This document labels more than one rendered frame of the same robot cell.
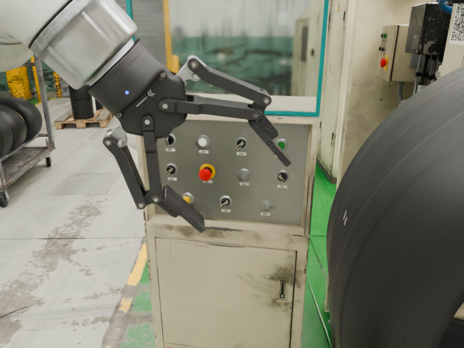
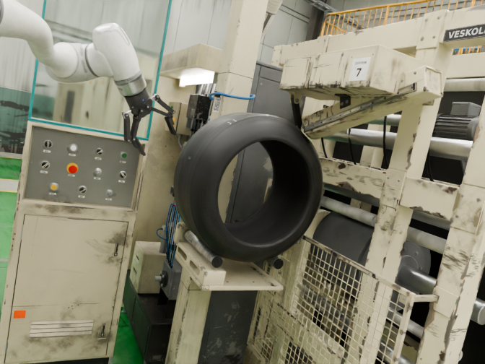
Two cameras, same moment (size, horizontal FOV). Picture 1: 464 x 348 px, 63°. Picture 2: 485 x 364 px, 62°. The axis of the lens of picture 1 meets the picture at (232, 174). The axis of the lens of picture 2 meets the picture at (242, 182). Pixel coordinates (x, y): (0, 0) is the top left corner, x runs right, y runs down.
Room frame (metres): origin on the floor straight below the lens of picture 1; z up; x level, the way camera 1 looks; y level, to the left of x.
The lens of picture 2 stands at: (-0.88, 0.61, 1.39)
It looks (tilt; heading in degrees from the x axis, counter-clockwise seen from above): 7 degrees down; 322
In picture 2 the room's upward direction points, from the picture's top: 11 degrees clockwise
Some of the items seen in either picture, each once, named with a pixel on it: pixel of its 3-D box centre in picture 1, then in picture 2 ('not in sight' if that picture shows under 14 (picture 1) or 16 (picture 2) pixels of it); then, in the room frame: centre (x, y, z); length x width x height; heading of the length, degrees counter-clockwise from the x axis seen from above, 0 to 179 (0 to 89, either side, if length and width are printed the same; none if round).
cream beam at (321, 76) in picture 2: not in sight; (343, 77); (0.28, -0.71, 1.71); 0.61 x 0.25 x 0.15; 170
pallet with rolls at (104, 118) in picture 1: (85, 99); not in sight; (6.68, 2.58, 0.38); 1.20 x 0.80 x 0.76; 9
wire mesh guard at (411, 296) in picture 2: not in sight; (309, 325); (0.17, -0.73, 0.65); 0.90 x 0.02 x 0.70; 170
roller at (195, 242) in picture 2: not in sight; (201, 247); (0.48, -0.30, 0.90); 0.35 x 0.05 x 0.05; 170
